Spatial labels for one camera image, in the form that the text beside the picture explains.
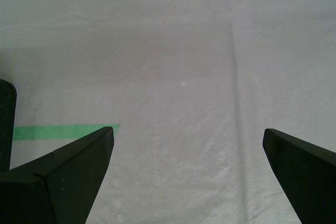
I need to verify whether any black perforated plastic basket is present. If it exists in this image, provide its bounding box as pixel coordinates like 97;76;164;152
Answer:
0;78;17;174

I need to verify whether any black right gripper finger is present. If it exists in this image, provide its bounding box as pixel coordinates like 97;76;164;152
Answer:
262;128;336;224
0;126;116;224

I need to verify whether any long green tape strip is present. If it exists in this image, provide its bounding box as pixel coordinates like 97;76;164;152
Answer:
12;123;121;141

